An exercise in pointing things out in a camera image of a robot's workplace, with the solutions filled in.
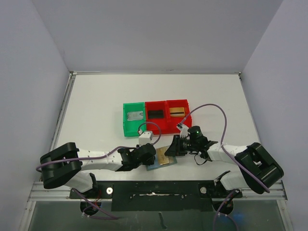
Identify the grey-green card holder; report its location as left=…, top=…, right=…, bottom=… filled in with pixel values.
left=146, top=154, right=177, bottom=171

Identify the gold card from holder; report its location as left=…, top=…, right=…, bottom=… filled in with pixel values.
left=169, top=107, right=185, bottom=117

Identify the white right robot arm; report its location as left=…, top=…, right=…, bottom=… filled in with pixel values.
left=165, top=124, right=284, bottom=197

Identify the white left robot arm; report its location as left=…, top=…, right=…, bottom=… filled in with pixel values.
left=36, top=142, right=156, bottom=198

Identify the silver VIP card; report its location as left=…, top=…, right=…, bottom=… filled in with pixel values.
left=127, top=111, right=144, bottom=121

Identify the black card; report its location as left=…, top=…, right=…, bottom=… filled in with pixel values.
left=147, top=110, right=164, bottom=119

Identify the red plastic bin right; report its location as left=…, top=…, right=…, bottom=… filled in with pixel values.
left=166, top=99, right=190, bottom=134

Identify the red plastic bin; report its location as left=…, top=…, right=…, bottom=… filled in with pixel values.
left=166, top=99, right=190, bottom=134
left=145, top=101, right=168, bottom=134

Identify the green plastic bin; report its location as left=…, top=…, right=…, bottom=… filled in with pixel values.
left=123, top=102, right=146, bottom=137

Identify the red plastic bin middle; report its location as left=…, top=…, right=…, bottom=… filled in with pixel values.
left=145, top=101, right=168, bottom=134

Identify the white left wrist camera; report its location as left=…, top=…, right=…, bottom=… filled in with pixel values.
left=138, top=131, right=153, bottom=146

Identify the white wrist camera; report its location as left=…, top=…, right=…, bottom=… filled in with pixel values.
left=177, top=123, right=189, bottom=138
left=138, top=131, right=153, bottom=146

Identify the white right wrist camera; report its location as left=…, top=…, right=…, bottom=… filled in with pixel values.
left=177, top=123, right=189, bottom=138

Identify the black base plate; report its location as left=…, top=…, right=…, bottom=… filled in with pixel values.
left=82, top=180, right=229, bottom=212

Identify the aluminium frame rail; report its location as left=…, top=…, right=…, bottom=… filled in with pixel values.
left=27, top=71, right=102, bottom=231

